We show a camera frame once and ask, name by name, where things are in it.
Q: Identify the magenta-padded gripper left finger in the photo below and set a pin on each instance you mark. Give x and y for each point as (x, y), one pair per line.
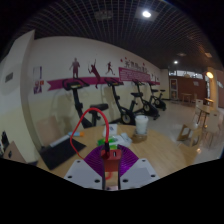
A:
(85, 173)

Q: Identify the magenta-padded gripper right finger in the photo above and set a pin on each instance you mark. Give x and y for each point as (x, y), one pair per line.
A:
(136, 171)

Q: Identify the red charger block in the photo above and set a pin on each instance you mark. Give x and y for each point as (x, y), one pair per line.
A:
(111, 161)

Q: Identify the black desk mat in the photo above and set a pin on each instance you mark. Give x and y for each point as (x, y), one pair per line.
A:
(60, 154)

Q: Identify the wooden coaster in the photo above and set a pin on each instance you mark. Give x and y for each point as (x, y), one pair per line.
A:
(139, 138)

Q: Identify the blue and orange pen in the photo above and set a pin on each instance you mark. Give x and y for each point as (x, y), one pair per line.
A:
(76, 134)

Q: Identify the white cup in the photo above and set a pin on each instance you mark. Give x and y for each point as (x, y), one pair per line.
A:
(141, 125)

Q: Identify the white tissue box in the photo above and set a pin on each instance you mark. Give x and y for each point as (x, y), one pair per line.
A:
(110, 130)

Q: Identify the wooden chair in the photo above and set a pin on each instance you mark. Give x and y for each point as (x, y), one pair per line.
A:
(15, 153)
(50, 130)
(186, 131)

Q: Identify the black exercise bike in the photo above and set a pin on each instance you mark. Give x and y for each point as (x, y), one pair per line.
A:
(77, 100)
(158, 101)
(125, 115)
(146, 106)

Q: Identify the group of wooden chairs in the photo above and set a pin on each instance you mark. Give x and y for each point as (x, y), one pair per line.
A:
(210, 116)

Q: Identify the ceiling lights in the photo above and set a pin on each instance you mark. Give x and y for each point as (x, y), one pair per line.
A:
(146, 14)

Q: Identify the wall poster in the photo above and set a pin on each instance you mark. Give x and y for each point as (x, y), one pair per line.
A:
(37, 80)

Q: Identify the wall vent grille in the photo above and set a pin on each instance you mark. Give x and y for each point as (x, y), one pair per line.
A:
(9, 77)

